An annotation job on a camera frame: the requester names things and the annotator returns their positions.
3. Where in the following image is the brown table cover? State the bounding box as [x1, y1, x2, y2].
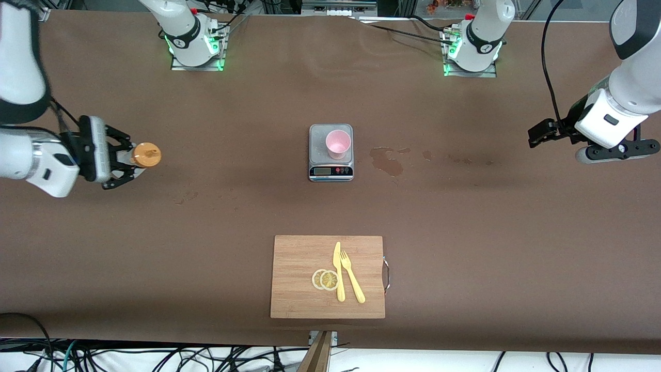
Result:
[0, 9, 661, 355]

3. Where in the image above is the black cable across table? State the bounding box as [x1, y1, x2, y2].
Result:
[356, 14, 456, 48]

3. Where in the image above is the yellow plastic fork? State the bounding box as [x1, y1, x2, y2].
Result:
[340, 250, 366, 304]

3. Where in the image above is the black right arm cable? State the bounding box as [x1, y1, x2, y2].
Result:
[49, 97, 82, 136]

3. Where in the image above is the wooden post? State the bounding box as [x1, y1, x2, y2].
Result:
[297, 331, 334, 372]

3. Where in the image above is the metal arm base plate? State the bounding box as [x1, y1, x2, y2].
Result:
[170, 20, 228, 72]
[443, 26, 498, 79]

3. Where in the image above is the translucent orange-capped sauce bottle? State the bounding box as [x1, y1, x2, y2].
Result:
[118, 142, 162, 170]

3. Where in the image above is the pink plastic cup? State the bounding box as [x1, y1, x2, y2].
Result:
[325, 130, 352, 161]

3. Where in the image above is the wooden cutting board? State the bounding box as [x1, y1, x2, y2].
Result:
[270, 235, 391, 319]

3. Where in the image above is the silver digital kitchen scale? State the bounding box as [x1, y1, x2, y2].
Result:
[308, 123, 355, 182]

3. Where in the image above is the yellow plastic knife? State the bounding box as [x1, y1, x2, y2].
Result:
[333, 241, 346, 302]

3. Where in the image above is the green floor cable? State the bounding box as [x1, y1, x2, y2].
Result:
[61, 339, 79, 372]

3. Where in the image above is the black looped floor cable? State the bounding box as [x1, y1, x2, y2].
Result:
[0, 312, 55, 372]

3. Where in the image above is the grey power strip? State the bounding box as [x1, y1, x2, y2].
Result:
[301, 0, 379, 17]

